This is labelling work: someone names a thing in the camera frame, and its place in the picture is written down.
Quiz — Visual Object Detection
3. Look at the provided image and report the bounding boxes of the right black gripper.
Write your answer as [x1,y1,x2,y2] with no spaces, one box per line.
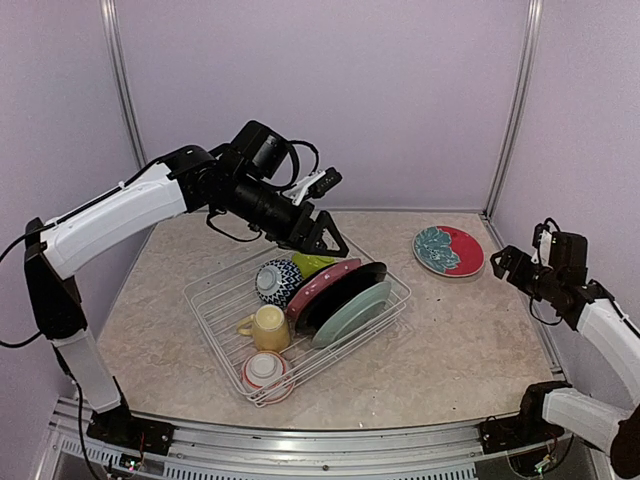
[492,245,564,302]

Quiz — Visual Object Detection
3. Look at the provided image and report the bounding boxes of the black plate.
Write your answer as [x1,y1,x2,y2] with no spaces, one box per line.
[294,262,387,335]

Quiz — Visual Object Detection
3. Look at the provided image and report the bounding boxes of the red teal floral plate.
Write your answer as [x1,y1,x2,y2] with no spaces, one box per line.
[412,225,485,278]

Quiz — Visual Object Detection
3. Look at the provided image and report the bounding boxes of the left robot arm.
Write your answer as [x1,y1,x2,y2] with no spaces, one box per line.
[18,120,349,445]

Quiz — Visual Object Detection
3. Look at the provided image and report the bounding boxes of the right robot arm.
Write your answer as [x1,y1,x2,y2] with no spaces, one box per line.
[479,218,639,479]

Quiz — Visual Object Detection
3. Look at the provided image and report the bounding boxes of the green bowl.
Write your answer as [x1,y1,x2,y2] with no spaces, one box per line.
[291,252,335,279]

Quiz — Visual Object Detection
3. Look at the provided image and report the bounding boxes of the pink speckled plate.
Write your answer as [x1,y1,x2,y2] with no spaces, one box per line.
[285,258,362,322]

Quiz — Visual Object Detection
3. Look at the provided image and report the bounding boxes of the blue white patterned bowl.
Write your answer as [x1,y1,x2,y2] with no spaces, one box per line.
[255,259,303,309]

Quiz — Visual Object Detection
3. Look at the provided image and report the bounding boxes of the light teal plate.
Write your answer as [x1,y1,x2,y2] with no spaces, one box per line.
[311,281,392,349]

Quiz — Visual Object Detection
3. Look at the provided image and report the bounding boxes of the yellow mug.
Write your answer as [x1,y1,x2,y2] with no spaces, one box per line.
[236,304,291,353]

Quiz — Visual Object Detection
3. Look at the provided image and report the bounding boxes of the white bowl red rim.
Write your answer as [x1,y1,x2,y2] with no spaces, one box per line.
[241,351,294,405]

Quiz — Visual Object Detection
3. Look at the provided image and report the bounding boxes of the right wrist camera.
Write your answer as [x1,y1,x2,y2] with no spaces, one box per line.
[532,217,560,267]

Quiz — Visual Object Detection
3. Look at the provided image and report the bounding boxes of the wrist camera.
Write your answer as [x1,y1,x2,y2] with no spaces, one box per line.
[532,217,560,267]
[282,167,343,206]

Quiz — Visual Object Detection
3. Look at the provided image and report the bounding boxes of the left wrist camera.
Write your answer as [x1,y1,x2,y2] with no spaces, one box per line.
[282,167,343,206]

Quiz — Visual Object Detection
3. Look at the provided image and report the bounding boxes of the white wire dish rack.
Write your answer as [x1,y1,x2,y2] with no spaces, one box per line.
[184,246,411,407]

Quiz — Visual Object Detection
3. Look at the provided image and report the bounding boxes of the right aluminium frame post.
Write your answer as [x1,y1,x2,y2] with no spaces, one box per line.
[483,0,544,222]

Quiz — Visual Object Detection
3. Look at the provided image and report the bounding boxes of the aluminium front rail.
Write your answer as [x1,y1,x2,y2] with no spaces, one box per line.
[49,394,614,480]

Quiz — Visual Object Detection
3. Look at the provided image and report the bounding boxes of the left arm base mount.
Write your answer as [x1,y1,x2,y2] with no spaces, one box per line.
[87,406,175,456]

